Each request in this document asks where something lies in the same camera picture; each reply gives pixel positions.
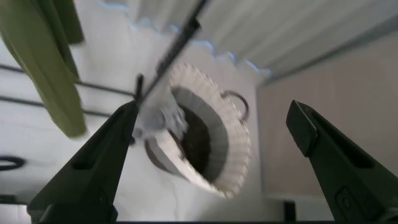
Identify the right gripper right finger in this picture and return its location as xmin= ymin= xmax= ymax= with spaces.
xmin=285 ymin=99 xmax=398 ymax=223

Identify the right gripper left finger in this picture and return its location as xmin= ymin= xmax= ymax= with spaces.
xmin=27 ymin=100 xmax=140 ymax=223

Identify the green printed shirt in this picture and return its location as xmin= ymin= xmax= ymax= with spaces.
xmin=0 ymin=0 xmax=87 ymax=138

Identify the white laundry basket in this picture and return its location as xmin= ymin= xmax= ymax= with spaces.
xmin=144 ymin=63 xmax=252 ymax=199

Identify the black clothes rack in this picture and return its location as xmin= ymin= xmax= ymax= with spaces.
xmin=0 ymin=0 xmax=210 ymax=147

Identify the pale grey garment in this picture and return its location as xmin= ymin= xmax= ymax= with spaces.
xmin=133 ymin=90 xmax=190 ymax=141

